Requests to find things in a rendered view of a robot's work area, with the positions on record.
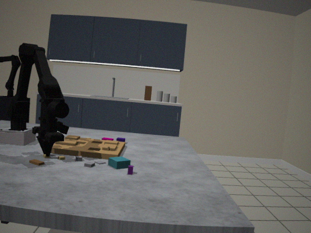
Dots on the tan wooden puzzle board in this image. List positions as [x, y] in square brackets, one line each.
[94, 148]

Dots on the teal rectangular block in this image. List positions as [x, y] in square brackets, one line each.
[118, 162]

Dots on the small brown flat block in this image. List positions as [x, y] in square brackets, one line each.
[36, 162]

